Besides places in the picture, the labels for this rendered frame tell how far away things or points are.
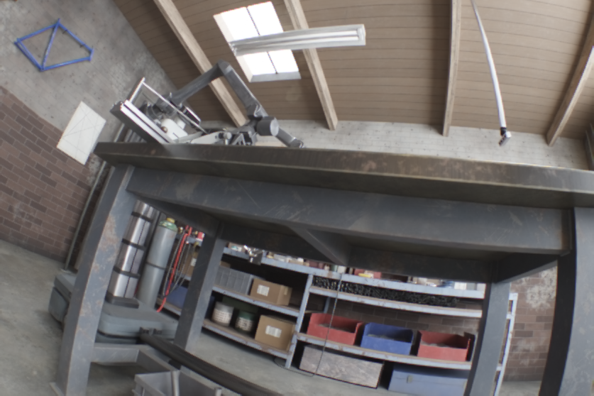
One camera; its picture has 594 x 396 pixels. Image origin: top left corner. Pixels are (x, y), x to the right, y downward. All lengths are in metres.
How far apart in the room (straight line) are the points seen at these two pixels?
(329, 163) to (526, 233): 0.39
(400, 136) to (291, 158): 3.04
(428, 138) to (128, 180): 3.15
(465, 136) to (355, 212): 3.12
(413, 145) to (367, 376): 2.47
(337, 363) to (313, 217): 1.82
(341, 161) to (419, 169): 0.14
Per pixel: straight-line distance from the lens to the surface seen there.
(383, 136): 3.55
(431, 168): 0.50
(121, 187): 0.96
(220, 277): 2.69
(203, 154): 0.67
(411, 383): 2.32
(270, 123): 1.02
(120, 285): 1.62
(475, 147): 3.56
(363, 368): 2.28
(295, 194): 0.60
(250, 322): 2.66
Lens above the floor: 0.63
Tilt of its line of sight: 22 degrees up
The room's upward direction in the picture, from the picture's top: 15 degrees clockwise
